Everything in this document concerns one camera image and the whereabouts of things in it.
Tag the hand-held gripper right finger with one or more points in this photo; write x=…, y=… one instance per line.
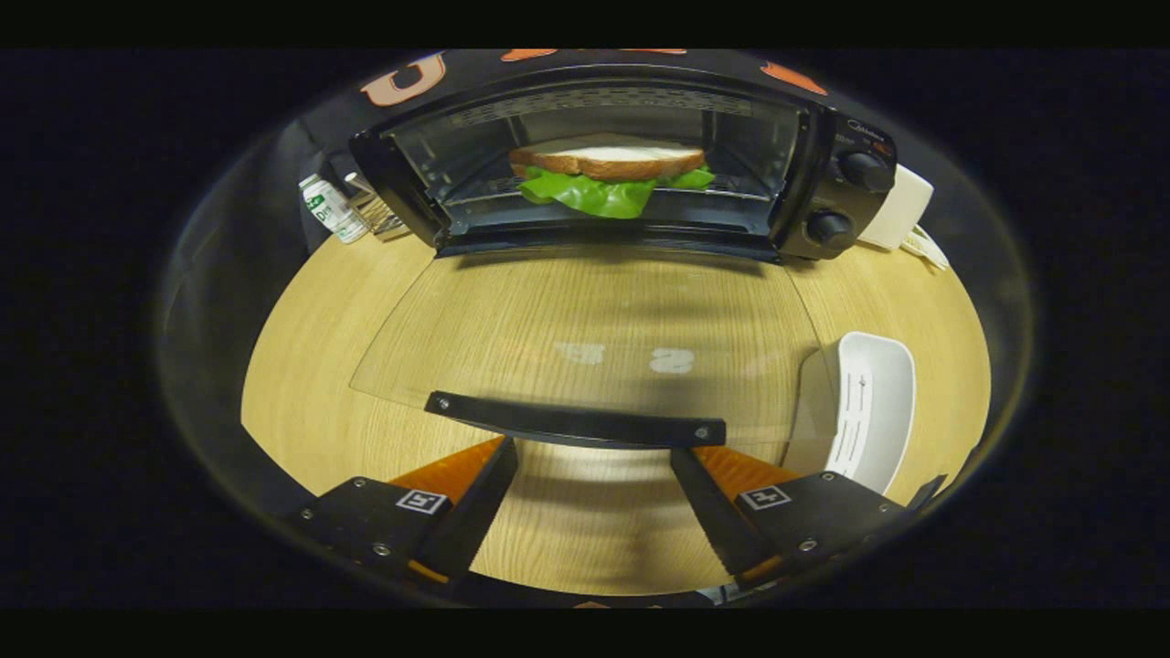
x=717, y=521

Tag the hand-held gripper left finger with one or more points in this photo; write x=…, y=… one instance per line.
x=475, y=512

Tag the black toaster oven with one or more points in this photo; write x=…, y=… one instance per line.
x=823, y=183

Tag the lettuce sandwich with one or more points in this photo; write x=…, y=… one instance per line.
x=608, y=169

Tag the white pop-up toaster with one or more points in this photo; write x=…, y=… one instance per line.
x=900, y=208

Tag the white rectangular tray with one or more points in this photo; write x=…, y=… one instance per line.
x=877, y=411

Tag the white bottle green label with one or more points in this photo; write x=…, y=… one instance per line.
x=332, y=208

